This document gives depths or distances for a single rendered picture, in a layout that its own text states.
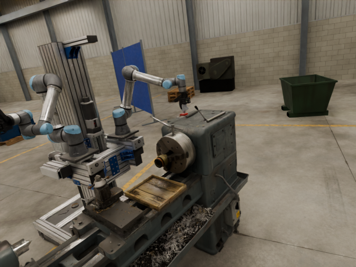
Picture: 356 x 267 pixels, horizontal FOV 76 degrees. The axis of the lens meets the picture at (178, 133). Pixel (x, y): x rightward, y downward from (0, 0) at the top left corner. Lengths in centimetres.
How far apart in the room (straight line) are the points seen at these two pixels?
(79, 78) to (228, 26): 1013
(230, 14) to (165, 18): 334
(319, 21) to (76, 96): 1047
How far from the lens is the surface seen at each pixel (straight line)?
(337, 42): 1160
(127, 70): 211
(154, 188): 176
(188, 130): 180
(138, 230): 140
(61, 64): 211
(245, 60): 1162
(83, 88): 219
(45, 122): 174
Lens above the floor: 180
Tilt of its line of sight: 19 degrees down
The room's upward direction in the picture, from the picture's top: 8 degrees counter-clockwise
